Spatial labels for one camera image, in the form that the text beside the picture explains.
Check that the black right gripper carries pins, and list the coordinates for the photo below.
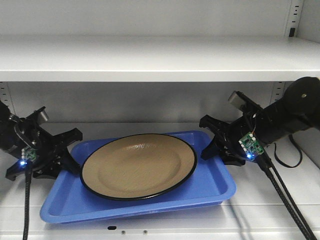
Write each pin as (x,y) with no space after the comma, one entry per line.
(228,148)

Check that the green circuit board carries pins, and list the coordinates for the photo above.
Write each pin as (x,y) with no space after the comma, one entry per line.
(251,146)
(28,155)

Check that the green left circuit board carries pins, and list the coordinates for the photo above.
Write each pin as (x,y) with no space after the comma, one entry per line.
(28,155)

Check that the beige plate with black rim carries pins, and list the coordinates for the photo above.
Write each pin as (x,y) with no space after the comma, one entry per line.
(138,166)

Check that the white cabinet shelf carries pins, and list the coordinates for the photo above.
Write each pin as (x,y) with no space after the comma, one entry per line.
(255,212)
(157,59)

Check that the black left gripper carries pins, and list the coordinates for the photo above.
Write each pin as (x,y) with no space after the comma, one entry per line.
(39,154)

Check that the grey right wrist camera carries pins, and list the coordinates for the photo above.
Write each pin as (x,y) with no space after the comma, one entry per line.
(243,103)

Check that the green right circuit board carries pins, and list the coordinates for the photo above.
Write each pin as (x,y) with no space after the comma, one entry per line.
(251,146)

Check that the white lower cabinet shelf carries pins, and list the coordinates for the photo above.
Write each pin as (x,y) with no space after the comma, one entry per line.
(255,212)

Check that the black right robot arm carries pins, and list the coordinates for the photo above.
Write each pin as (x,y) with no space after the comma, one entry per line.
(297,110)

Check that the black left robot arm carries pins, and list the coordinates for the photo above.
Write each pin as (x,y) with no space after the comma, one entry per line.
(39,154)

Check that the blue plastic tray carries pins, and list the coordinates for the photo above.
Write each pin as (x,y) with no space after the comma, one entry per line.
(210,184)

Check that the white upper cabinet shelf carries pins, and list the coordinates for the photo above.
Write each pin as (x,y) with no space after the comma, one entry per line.
(157,59)

